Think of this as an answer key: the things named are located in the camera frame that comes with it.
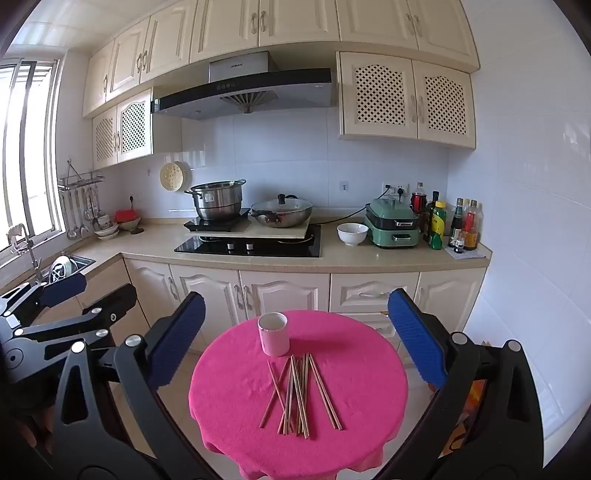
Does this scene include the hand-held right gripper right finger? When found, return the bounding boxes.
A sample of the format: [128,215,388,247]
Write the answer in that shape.
[379,288,546,480]

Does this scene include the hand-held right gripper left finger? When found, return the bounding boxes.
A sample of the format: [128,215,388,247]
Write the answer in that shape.
[53,292,218,480]

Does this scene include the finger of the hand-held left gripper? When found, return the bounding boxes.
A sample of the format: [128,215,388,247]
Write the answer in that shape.
[14,282,139,352]
[0,273,88,326]

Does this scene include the pink cup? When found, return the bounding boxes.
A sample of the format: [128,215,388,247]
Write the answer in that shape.
[257,312,291,357]

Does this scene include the bundle of wooden chopsticks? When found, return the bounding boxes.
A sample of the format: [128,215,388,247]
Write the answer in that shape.
[259,353,343,439]

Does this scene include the row of hanging metal utensils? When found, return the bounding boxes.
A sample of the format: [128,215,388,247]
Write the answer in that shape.
[62,185,102,241]

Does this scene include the steel sink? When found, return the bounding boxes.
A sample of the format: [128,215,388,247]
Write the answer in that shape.
[44,253,96,282]

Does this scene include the metal faucet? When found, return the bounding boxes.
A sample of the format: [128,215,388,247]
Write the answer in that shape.
[6,223,44,282]

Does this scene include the stack of white bowls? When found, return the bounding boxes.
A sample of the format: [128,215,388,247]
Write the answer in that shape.
[95,215,120,241]

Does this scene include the orange box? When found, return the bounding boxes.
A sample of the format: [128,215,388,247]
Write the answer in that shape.
[443,378,486,457]

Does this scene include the red lidded container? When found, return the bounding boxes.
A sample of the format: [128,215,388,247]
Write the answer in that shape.
[115,210,141,232]

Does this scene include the pink tablecloth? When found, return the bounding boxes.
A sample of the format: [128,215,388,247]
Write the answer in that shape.
[188,310,409,480]

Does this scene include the beige kitchen countertop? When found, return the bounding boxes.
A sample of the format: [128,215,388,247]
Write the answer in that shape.
[0,215,492,296]

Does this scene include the white paper sheet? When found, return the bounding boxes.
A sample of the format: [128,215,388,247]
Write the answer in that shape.
[445,247,488,261]

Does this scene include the cream base cabinets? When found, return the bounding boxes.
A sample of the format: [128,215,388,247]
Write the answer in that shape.
[0,256,490,370]

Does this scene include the green bottle yellow cap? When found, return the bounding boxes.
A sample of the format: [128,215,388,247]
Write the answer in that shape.
[428,200,448,250]

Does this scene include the green electric grill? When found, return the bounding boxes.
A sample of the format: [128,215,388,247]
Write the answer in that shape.
[364,198,422,249]

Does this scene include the black induction cooker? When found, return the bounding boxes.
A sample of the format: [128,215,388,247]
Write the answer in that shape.
[184,209,252,233]

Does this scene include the white bowl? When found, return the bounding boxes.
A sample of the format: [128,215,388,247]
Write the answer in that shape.
[337,223,369,246]

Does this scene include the red-label sauce bottle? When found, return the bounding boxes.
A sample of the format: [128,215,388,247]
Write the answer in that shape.
[463,200,481,251]

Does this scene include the dark soy sauce bottle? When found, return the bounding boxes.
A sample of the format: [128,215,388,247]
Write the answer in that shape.
[450,198,465,241]

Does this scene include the cream perforated steamer plate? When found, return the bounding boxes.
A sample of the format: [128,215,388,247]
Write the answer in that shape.
[159,161,191,191]

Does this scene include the beige board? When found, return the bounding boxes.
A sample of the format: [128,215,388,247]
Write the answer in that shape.
[186,220,309,241]

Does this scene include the stainless steel pot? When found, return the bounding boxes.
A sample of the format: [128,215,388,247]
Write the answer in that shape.
[185,180,247,221]

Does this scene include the black glass hob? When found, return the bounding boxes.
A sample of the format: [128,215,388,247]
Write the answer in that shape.
[174,224,322,258]

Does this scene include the dark green oil bottle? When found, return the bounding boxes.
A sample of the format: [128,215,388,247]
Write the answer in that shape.
[427,191,441,232]

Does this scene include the window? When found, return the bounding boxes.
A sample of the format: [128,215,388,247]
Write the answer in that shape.
[0,58,63,252]

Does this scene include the steel wok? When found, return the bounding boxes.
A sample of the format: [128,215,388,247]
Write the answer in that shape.
[249,194,314,229]

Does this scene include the glass wok lid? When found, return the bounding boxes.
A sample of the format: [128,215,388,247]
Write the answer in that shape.
[252,194,312,213]

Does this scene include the black range hood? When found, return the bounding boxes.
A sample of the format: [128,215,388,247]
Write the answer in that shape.
[151,51,334,121]

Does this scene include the metal wall utensil rack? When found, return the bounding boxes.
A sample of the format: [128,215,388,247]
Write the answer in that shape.
[58,159,106,191]

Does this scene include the black power cable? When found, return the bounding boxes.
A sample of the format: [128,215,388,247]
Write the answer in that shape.
[318,185,393,225]

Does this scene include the cream lattice-door wall cabinet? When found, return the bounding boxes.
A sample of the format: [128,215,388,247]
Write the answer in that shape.
[91,88,154,171]
[336,51,477,149]

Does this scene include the cream upper wall cabinets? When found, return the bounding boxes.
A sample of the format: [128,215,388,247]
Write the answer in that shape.
[82,0,481,118]

